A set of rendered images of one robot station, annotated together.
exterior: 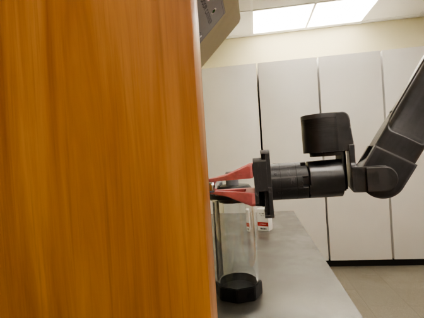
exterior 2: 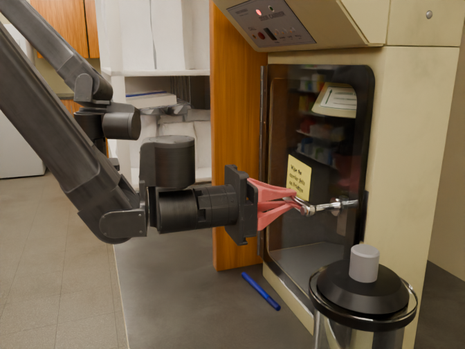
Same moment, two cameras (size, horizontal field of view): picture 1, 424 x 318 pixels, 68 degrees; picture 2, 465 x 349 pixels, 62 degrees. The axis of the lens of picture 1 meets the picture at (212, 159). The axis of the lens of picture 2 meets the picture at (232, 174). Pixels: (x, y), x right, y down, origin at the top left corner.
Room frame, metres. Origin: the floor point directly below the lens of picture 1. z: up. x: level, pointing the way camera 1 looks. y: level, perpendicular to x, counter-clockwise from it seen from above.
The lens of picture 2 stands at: (0.95, -0.33, 1.39)
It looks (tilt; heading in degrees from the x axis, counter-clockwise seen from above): 16 degrees down; 152
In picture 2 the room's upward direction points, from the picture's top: straight up
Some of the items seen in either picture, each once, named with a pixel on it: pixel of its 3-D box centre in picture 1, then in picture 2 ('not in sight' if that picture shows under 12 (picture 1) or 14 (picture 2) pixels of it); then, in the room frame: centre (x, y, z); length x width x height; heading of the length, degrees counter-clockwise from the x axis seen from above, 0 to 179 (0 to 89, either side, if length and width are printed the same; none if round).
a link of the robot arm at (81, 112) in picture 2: not in sight; (92, 124); (0.13, -0.21, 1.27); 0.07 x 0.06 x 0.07; 55
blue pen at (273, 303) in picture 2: not in sight; (259, 289); (0.36, 0.05, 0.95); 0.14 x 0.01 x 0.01; 179
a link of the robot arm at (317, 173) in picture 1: (323, 174); (175, 206); (0.49, -0.17, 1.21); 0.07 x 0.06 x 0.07; 82
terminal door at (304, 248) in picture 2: not in sight; (300, 190); (0.47, 0.06, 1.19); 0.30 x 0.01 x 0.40; 172
